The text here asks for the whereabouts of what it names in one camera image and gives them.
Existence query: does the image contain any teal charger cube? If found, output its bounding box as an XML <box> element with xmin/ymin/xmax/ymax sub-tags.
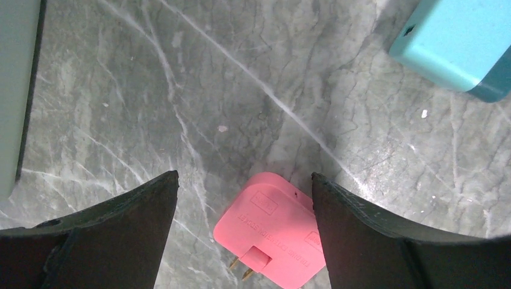
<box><xmin>389</xmin><ymin>0</ymin><xmax>510</xmax><ymax>103</ymax></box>

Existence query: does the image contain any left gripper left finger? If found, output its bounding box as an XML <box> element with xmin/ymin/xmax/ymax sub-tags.
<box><xmin>1</xmin><ymin>171</ymin><xmax>179</xmax><ymax>288</ymax></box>

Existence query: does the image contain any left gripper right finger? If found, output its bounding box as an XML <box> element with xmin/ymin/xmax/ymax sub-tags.
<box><xmin>312</xmin><ymin>172</ymin><xmax>510</xmax><ymax>288</ymax></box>

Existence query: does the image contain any green plastic storage box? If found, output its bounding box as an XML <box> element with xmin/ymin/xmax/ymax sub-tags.
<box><xmin>1</xmin><ymin>1</ymin><xmax>47</xmax><ymax>200</ymax></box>

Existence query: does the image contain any pink plug adapter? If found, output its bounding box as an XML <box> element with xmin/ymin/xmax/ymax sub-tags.
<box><xmin>213</xmin><ymin>172</ymin><xmax>325</xmax><ymax>288</ymax></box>

